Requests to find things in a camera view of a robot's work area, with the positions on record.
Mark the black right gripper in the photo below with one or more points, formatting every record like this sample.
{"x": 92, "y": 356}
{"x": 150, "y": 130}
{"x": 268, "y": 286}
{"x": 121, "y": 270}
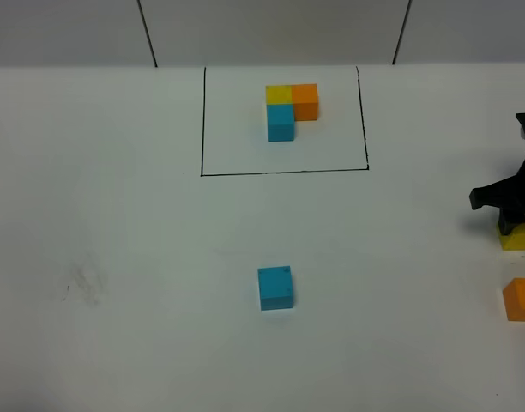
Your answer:
{"x": 508, "y": 195}

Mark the loose orange block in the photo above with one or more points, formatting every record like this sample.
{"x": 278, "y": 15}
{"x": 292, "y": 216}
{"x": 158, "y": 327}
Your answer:
{"x": 514, "y": 300}

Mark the orange template block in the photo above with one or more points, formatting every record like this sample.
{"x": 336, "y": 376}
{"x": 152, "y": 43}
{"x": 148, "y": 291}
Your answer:
{"x": 305, "y": 102}

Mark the blue template block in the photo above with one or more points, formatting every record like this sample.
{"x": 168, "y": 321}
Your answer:
{"x": 280, "y": 123}

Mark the yellow template block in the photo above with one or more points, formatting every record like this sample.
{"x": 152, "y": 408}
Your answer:
{"x": 279, "y": 95}

